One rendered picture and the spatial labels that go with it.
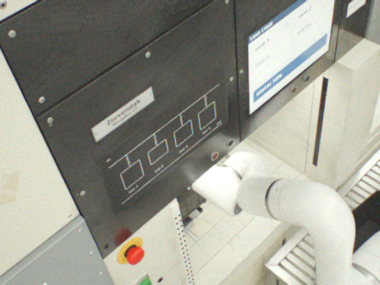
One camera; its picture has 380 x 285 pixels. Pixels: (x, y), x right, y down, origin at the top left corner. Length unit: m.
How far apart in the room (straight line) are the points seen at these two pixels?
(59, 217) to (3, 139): 0.21
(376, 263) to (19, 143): 0.65
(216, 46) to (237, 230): 0.85
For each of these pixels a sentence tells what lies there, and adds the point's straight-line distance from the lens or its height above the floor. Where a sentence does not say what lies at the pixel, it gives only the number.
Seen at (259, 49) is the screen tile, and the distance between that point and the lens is 1.05.
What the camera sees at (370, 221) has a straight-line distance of 1.84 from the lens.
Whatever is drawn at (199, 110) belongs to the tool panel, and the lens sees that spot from 0.99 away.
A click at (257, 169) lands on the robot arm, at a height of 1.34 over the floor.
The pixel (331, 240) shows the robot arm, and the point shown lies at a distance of 0.98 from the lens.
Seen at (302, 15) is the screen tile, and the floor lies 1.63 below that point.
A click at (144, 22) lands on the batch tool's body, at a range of 0.79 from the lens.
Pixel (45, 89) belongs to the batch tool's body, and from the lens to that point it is 0.73.
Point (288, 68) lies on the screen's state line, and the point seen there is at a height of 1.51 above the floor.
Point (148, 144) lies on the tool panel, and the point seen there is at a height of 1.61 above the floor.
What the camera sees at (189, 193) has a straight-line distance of 1.52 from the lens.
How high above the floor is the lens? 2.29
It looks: 49 degrees down
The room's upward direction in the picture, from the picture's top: 8 degrees counter-clockwise
